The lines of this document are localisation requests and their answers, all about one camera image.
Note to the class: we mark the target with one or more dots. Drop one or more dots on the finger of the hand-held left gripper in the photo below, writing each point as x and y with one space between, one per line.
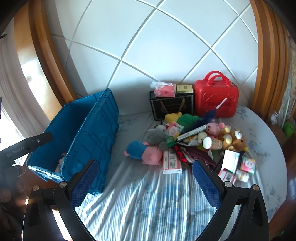
37 140

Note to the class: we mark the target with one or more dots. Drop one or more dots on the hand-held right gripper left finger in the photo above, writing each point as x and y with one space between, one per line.
85 178

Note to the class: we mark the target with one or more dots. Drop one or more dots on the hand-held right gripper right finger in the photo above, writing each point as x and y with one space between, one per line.
205 183

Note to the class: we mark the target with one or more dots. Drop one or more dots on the pink green tissue pack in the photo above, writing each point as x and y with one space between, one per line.
248 165

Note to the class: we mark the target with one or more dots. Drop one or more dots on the blue plastic crate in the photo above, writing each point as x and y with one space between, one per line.
92 129

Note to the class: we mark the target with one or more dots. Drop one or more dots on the blue pink pig plush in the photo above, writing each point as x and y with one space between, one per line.
143 153

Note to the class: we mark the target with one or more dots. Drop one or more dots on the person's left hand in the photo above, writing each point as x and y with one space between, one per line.
8 200

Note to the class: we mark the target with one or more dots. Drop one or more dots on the pink white barcode box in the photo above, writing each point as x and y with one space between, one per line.
227 176

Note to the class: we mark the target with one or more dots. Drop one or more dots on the dark maroon cloth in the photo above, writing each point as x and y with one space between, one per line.
198 154

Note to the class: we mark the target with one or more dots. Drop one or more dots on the white plush toy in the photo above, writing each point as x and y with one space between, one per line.
60 162

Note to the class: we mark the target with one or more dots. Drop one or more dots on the red patterned packet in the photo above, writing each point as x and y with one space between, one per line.
181 155

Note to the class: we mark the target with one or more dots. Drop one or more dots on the white pill bottle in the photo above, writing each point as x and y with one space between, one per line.
242 176

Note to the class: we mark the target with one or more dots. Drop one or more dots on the yellow bottle with white lid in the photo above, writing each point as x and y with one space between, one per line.
211 143

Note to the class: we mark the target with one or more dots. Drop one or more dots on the white red picture box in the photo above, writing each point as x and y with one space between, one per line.
171 162

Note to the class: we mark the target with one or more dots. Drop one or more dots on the cream plush toy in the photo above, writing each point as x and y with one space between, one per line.
196 138

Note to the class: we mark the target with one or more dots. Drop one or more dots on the long black green box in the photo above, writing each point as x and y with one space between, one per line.
192 133

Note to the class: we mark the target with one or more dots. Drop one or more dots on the brown bear plush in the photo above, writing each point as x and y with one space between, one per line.
234 139

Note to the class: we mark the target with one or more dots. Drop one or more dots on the small pink pig plush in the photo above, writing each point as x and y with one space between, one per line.
212 128

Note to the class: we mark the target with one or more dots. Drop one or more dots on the green cube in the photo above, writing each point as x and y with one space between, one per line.
170 141

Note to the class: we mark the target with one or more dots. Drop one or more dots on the small pink box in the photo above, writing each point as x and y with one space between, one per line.
174 130

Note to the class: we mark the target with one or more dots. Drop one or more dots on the white curtain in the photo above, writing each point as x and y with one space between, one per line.
13 81

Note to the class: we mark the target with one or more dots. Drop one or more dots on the green plush toy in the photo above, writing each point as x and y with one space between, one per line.
187 121

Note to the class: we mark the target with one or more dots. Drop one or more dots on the blue feather duster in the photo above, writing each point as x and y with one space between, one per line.
208 115

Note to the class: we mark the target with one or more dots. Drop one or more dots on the white plush with black eyes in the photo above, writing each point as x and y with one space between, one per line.
160 128

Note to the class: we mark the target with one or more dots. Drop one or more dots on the yellow plush toy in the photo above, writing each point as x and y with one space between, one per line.
172 117

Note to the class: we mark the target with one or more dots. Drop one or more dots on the black gift bag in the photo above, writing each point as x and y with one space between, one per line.
171 106

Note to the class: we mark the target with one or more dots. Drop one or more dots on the red small suitcase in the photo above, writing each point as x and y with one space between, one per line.
216 97

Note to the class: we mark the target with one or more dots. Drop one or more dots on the small gold box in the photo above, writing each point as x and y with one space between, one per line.
184 88

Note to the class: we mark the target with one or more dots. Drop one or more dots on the green soft object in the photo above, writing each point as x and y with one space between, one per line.
289 129

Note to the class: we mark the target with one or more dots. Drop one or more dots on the patterned curtain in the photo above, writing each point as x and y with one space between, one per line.
289 74

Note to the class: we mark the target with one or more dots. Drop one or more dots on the white padded headboard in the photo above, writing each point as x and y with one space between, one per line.
150 46

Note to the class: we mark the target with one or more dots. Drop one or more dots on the wooden headboard post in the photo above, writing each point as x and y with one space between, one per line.
266 69
46 58

